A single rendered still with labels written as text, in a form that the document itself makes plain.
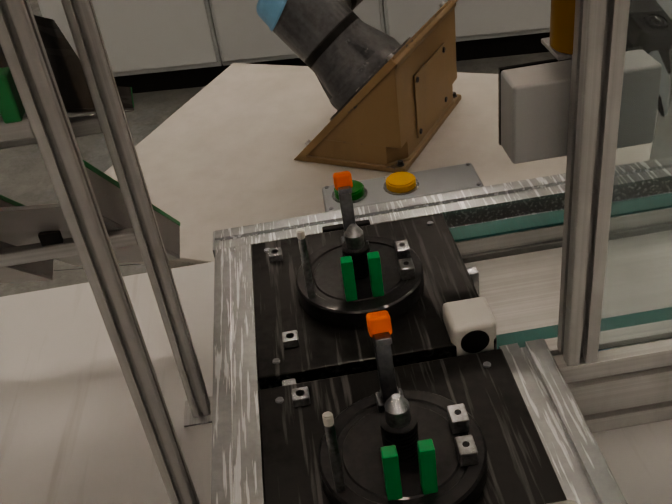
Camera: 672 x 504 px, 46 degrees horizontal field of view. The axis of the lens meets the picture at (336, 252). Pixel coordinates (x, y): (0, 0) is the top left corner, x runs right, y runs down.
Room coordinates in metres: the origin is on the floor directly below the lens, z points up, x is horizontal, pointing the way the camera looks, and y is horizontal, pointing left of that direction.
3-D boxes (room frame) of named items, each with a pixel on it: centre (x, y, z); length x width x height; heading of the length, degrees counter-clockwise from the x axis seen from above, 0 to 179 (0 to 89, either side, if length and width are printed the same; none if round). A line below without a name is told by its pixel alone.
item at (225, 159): (1.22, -0.08, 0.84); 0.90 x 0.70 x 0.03; 63
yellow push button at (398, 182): (0.92, -0.10, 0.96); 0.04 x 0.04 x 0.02
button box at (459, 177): (0.92, -0.10, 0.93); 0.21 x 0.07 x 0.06; 92
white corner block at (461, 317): (0.61, -0.12, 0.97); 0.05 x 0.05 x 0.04; 2
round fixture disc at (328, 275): (0.71, -0.02, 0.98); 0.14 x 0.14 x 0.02
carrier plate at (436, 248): (0.71, -0.02, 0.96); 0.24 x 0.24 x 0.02; 2
